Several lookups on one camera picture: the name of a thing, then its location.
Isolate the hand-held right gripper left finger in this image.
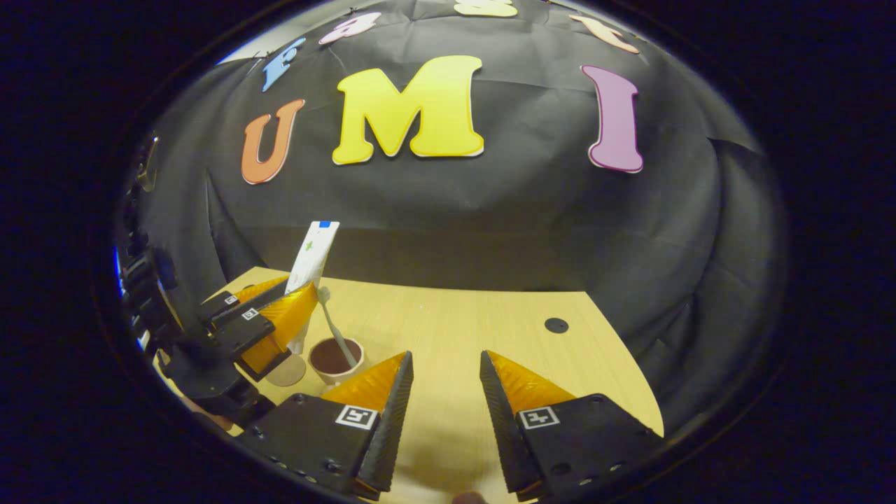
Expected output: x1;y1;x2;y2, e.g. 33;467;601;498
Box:
240;351;414;501

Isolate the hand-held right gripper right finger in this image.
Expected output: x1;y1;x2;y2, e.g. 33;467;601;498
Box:
479;349;664;502

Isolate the round brown coaster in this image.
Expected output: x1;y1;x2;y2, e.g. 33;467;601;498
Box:
266;353;308;388

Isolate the beige cup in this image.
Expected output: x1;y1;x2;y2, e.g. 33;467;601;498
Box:
308;337;365;386

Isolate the pale green toothbrush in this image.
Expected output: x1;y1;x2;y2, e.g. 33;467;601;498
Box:
316;286;359;370

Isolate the white toothpaste tube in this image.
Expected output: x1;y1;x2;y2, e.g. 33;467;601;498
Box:
286;221;341;355

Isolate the wooden desktop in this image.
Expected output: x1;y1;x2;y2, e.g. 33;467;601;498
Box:
150;266;666;504

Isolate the black backdrop cloth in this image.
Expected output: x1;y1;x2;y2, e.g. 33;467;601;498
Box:
129;0;792;435

